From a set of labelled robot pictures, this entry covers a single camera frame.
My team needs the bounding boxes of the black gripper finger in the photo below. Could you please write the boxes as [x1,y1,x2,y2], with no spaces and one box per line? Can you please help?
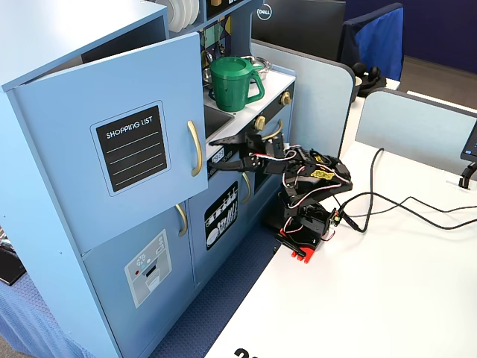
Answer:
[209,154,264,175]
[208,133,250,148]

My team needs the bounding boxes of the silver metal pot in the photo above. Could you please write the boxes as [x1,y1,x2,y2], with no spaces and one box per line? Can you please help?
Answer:
[240,54,273,80]

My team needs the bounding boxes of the light blue cloth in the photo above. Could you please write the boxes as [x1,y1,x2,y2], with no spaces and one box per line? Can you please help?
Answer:
[0,274,96,358]

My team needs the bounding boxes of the short gold door handle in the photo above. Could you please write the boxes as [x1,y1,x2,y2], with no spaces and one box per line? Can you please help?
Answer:
[174,203,189,238]

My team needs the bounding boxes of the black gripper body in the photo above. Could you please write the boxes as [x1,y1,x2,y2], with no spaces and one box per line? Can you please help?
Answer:
[244,130,288,177]

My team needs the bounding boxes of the black headphones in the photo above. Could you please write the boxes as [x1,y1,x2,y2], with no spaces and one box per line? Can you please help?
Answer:
[352,62,387,96]

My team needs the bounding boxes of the blue oven door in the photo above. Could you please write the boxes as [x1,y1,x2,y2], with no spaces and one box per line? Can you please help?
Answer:
[252,111,292,224]

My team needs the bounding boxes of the low light blue divider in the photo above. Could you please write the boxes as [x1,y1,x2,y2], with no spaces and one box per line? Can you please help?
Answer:
[354,88,477,176]

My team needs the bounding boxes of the gold oven handle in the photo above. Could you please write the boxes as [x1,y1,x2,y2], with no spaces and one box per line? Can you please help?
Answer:
[260,119,284,142]

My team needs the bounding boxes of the small gold dishwasher handle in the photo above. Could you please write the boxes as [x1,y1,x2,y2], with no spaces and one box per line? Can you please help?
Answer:
[241,172,252,204]

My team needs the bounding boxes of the blue dishwasher door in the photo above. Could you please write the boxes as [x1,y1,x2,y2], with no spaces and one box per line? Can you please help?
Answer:
[187,169,262,288]

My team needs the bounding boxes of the navy textured mat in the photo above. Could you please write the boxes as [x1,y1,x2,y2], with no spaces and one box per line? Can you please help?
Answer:
[148,223,284,358]

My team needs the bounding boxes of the grey toy sink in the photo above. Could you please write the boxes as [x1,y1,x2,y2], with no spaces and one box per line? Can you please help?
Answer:
[203,103,236,139]

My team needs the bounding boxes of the hanging metal ladle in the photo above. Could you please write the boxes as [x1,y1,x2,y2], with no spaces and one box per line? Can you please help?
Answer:
[200,22,215,64]

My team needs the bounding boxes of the tall light blue divider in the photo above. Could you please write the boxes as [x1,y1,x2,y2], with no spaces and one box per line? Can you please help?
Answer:
[250,39,355,167]

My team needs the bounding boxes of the black monitor stand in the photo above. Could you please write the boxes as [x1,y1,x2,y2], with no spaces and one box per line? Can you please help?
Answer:
[458,162,477,189]

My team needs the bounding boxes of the black cable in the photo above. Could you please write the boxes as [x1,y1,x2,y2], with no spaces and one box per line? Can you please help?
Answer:
[339,192,477,230]
[357,147,385,234]
[363,196,477,233]

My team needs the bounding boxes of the blue shopping list cabinet door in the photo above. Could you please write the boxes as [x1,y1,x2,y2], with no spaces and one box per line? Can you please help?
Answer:
[7,31,209,256]

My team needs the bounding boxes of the blue ice dispenser door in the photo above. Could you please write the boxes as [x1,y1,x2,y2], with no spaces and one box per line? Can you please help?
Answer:
[81,200,196,358]

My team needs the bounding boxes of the red robot base clamp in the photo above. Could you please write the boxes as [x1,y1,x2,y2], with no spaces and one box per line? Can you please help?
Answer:
[274,225,321,265]

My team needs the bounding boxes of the blue office chair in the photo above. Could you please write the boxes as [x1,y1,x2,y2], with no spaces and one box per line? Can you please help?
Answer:
[341,2,405,82]

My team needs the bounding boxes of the black Dell monitor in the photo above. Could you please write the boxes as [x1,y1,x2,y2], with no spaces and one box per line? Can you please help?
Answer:
[251,0,347,63]

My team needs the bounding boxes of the green plastic pitcher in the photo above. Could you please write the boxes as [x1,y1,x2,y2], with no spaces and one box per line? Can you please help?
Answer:
[207,55,266,112]

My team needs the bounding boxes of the blue toy kitchen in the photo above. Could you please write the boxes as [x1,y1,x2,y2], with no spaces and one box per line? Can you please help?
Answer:
[0,0,297,358]

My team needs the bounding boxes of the long gold door handle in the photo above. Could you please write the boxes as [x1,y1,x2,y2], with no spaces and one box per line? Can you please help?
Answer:
[186,119,204,178]

